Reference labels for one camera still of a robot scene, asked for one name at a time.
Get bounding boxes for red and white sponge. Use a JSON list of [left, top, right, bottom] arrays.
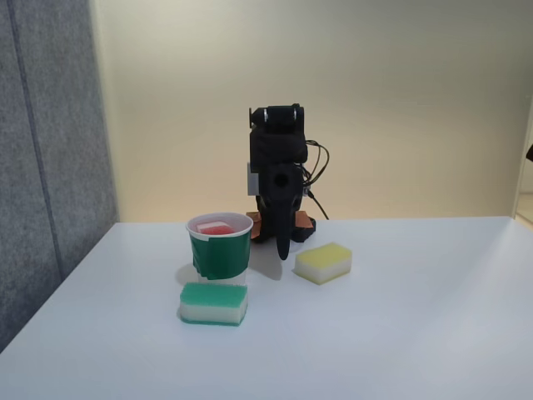
[[195, 220, 234, 238]]

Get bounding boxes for yellow and white sponge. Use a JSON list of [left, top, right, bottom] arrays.
[[294, 242, 354, 287]]

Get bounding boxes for white cup with green tape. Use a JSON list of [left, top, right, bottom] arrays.
[[185, 211, 255, 281]]

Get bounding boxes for green and white sponge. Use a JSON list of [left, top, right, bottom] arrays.
[[178, 281, 250, 327]]

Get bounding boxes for grey fabric partition panel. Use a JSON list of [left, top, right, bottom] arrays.
[[0, 0, 120, 353]]

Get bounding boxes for orange base plate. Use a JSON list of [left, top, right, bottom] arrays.
[[245, 210, 312, 242]]

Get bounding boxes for black power cable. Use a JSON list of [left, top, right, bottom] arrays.
[[307, 190, 330, 221]]

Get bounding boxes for thin black arm wires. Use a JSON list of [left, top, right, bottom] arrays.
[[302, 140, 331, 188]]

